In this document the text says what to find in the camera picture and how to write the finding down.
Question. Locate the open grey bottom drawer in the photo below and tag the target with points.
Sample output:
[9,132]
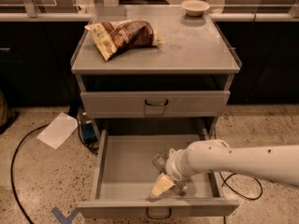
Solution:
[125,174]

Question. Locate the white paper sheet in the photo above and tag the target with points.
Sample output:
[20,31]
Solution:
[58,130]

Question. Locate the closed grey upper drawer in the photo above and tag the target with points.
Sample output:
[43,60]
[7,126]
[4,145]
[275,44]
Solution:
[154,104]

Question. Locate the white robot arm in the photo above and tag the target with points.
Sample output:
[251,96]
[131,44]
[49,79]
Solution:
[277,164]

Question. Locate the brown chip bag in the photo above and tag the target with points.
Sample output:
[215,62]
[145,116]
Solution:
[115,37]

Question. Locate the white bowl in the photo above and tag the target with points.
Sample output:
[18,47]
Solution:
[195,8]

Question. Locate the grey drawer cabinet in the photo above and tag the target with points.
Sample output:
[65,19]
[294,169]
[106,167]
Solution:
[194,57]

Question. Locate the blue power box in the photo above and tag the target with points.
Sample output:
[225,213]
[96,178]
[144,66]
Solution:
[88,134]

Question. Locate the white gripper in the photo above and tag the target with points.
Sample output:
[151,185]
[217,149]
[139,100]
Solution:
[173,168]

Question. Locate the clear plastic water bottle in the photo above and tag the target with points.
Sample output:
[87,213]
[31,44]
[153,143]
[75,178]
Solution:
[159,162]

